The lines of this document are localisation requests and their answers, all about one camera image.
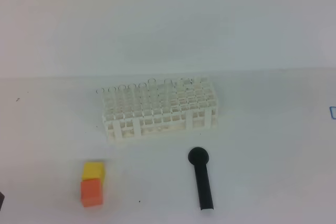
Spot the white plastic test tube rack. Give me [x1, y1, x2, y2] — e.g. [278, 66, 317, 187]
[102, 77, 218, 142]

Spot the clear test tube in rack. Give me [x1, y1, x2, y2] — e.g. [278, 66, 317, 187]
[96, 88, 106, 110]
[128, 83, 137, 111]
[139, 82, 148, 109]
[106, 87, 117, 109]
[148, 78, 159, 108]
[117, 84, 126, 110]

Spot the blue outlined label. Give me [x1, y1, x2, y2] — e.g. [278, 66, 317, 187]
[329, 106, 336, 120]

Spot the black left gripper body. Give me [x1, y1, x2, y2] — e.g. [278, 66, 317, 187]
[0, 192, 5, 210]

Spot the orange foam cube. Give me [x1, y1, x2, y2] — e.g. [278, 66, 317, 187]
[80, 178, 103, 207]

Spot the clear glass test tube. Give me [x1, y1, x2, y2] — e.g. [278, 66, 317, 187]
[163, 78, 173, 109]

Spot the black plastic scoop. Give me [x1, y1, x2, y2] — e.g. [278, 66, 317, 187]
[188, 147, 214, 210]

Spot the yellow foam cube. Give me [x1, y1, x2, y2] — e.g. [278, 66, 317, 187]
[81, 162, 106, 184]

